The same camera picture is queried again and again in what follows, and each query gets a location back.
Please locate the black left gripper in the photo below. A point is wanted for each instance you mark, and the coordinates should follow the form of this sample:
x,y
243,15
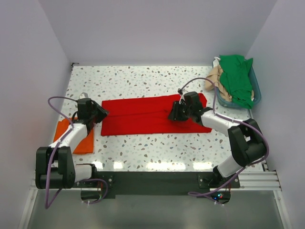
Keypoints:
x,y
102,112

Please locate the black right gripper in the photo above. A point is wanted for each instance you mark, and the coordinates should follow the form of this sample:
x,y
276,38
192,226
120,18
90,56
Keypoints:
x,y
174,114

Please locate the red t shirt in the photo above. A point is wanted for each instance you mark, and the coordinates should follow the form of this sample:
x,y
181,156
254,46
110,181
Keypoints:
x,y
147,115

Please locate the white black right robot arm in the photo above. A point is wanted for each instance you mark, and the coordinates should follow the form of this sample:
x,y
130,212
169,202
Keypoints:
x,y
247,143

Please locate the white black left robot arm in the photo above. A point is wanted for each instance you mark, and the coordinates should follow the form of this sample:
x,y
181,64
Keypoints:
x,y
55,167

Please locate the folded orange t shirt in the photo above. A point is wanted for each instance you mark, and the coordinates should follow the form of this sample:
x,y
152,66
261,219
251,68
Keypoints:
x,y
84,147

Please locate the beige t shirt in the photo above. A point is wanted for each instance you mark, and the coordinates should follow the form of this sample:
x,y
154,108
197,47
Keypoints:
x,y
214,76

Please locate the white cloth in basket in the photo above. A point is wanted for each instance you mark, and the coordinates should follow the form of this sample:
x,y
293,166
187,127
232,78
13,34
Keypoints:
x,y
216,61

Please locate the green t shirt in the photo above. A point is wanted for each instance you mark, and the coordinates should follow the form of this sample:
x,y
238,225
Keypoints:
x,y
235,79

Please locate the blue laundry basket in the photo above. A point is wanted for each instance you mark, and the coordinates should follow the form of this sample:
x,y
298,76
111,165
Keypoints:
x,y
255,87

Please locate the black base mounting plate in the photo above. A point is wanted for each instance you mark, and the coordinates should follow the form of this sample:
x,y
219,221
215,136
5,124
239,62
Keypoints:
x,y
195,184

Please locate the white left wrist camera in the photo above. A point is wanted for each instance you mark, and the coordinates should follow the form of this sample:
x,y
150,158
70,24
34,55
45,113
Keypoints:
x,y
83,95

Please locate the aluminium frame rail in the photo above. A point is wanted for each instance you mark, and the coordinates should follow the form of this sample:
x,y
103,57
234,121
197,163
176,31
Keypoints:
x,y
259,180

